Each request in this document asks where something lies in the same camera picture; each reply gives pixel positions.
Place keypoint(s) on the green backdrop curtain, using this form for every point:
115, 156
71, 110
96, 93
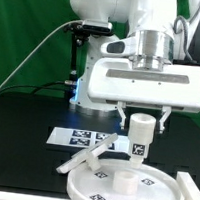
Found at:
32, 50

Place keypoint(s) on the white right fence block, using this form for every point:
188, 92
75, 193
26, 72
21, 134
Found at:
188, 186

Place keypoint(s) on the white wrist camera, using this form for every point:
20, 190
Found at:
121, 48

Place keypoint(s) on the white round table top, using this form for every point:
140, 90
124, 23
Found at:
117, 180

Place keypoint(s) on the white table base plate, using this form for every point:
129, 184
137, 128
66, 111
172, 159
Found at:
89, 155

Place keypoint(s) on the white marker sheet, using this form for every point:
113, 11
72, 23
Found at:
81, 138

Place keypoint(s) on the black camera stand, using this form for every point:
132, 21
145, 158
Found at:
71, 89

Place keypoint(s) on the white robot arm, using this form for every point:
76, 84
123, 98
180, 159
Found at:
141, 53

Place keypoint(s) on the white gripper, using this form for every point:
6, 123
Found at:
176, 86

